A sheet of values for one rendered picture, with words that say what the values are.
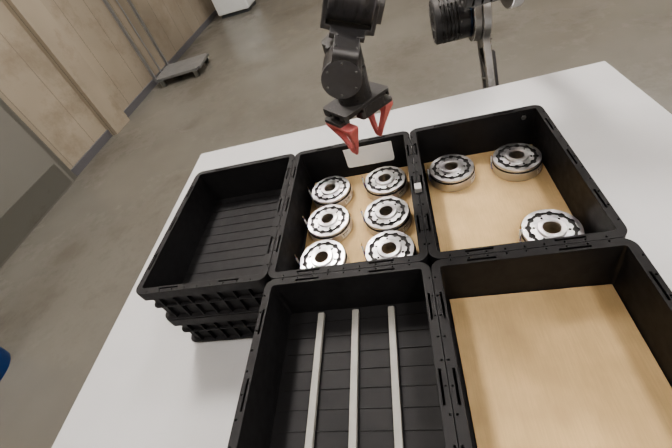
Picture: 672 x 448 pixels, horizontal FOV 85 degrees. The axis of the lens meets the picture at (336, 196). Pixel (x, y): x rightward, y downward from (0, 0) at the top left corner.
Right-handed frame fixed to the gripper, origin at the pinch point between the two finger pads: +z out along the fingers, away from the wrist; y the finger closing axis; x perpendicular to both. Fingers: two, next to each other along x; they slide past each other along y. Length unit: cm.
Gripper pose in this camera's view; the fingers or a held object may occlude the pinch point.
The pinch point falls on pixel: (366, 140)
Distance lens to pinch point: 69.3
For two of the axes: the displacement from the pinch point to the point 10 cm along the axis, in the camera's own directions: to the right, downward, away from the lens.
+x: -6.2, -3.9, 6.8
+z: 2.7, 7.1, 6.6
